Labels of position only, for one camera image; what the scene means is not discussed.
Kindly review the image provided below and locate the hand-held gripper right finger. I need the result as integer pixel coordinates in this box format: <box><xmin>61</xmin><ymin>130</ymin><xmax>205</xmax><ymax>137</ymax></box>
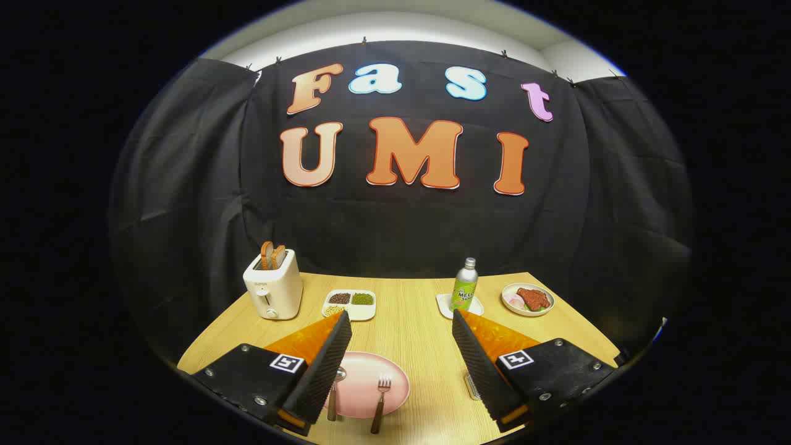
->
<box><xmin>452</xmin><ymin>309</ymin><xmax>619</xmax><ymax>433</ymax></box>

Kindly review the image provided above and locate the metal spoon with wooden handle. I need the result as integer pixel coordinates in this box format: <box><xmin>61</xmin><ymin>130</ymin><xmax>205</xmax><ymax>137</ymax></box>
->
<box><xmin>327</xmin><ymin>366</ymin><xmax>347</xmax><ymax>422</ymax></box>

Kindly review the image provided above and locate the black backdrop cloth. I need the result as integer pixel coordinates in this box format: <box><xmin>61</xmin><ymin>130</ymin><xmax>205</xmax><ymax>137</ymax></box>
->
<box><xmin>110</xmin><ymin>40</ymin><xmax>693</xmax><ymax>365</ymax></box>

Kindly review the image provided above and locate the metal fork with wooden handle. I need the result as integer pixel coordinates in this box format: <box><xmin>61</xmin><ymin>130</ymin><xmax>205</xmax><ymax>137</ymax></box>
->
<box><xmin>370</xmin><ymin>375</ymin><xmax>392</xmax><ymax>434</ymax></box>

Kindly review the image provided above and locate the white square coaster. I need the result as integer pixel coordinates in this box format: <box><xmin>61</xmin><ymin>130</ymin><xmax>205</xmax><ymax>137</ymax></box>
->
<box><xmin>436</xmin><ymin>293</ymin><xmax>484</xmax><ymax>320</ymax></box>

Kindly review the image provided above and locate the white divided snack dish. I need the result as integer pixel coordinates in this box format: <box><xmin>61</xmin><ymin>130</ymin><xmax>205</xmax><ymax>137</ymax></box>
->
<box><xmin>322</xmin><ymin>289</ymin><xmax>376</xmax><ymax>322</ymax></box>

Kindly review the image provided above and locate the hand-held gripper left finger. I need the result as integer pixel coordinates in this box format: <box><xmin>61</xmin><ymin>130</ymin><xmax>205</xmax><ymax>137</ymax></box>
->
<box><xmin>192</xmin><ymin>310</ymin><xmax>353</xmax><ymax>436</ymax></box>

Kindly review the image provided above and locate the green soda bottle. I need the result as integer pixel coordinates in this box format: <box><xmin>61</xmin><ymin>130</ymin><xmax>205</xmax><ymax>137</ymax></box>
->
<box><xmin>450</xmin><ymin>257</ymin><xmax>479</xmax><ymax>313</ymax></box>

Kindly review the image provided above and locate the pink round plate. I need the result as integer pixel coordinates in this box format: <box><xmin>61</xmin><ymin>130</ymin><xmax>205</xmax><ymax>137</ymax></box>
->
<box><xmin>324</xmin><ymin>351</ymin><xmax>411</xmax><ymax>419</ymax></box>

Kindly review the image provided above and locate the white bowl with food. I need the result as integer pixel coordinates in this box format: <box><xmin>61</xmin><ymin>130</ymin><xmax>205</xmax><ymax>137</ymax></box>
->
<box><xmin>501</xmin><ymin>282</ymin><xmax>556</xmax><ymax>318</ymax></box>

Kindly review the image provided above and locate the white toaster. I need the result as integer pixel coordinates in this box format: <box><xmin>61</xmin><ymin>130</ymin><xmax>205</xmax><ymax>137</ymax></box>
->
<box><xmin>243</xmin><ymin>249</ymin><xmax>304</xmax><ymax>321</ymax></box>

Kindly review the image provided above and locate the red-brown meat piece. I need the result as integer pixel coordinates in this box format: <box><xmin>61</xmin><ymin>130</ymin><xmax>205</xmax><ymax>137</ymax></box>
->
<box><xmin>517</xmin><ymin>287</ymin><xmax>551</xmax><ymax>312</ymax></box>

